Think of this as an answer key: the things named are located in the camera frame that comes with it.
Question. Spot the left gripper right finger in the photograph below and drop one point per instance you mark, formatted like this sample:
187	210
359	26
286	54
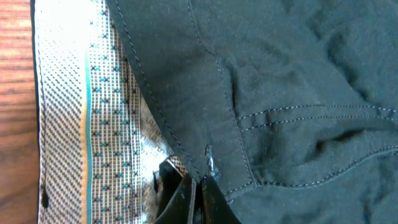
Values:
214	207

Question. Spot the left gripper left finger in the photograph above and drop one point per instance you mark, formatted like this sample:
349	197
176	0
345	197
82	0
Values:
177	203

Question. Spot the dark green shorts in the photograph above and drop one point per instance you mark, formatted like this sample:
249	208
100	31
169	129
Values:
291	106

